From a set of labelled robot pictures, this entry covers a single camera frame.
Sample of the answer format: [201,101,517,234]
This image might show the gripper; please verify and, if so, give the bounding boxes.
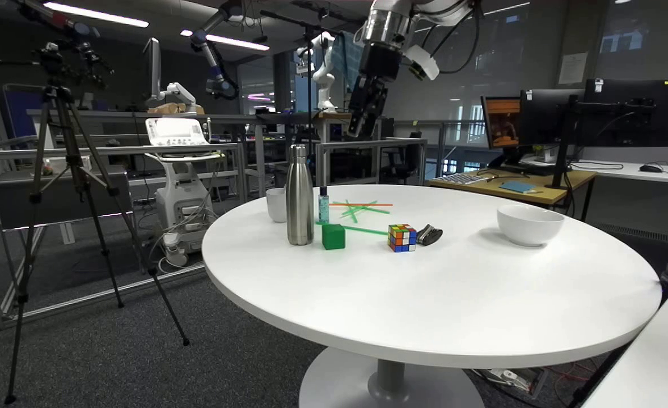
[346,44,402,139]

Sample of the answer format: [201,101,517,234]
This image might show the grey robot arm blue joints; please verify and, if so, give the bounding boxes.
[189,0,245,101]

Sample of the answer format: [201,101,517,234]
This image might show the monitor on white arm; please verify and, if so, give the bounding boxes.
[141,36,198,112]

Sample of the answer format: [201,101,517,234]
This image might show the silver metal bottle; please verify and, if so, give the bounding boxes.
[285,144,315,247]

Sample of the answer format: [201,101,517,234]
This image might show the white cup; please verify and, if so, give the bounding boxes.
[265,188,288,223]

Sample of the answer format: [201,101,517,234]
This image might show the stand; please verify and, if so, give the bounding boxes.
[259,8,337,188]

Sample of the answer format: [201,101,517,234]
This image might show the black office chair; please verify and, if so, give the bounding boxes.
[378,131,424,183]

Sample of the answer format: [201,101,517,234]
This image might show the keyboard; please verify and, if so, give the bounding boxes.
[432,172,489,186]

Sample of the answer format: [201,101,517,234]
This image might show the long green stick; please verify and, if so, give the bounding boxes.
[315,220,389,236]

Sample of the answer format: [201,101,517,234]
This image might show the green cube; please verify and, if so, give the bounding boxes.
[321,223,346,251]

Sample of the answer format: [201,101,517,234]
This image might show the multicoloured puzzle cube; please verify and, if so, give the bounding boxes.
[387,223,418,253]

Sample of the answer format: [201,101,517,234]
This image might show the black folded clip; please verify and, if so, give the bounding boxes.
[416,224,444,247]

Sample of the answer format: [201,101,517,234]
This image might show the ceiling light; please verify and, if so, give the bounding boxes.
[41,1,151,29]
[180,29,271,52]

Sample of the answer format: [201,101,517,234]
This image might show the blue notebook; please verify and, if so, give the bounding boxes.
[498,180,538,195]

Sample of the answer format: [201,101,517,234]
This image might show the wooden desk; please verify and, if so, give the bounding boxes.
[426,166,599,223]

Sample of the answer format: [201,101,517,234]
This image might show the white bowl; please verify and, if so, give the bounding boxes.
[496,203,565,248]

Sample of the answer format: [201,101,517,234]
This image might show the white medical cart machine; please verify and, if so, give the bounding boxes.
[143,117,228,268]

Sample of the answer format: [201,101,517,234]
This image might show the paper notice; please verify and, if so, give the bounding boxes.
[557,52,590,86]

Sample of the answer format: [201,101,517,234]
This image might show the row of monitors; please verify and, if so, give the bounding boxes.
[480,78,668,190]

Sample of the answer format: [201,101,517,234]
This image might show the white power strip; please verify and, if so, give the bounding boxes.
[484,367,534,393]

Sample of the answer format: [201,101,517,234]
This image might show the white table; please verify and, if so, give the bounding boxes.
[580,291,668,408]

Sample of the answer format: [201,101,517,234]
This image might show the camera on tripod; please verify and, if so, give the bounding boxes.
[0,41,191,406]

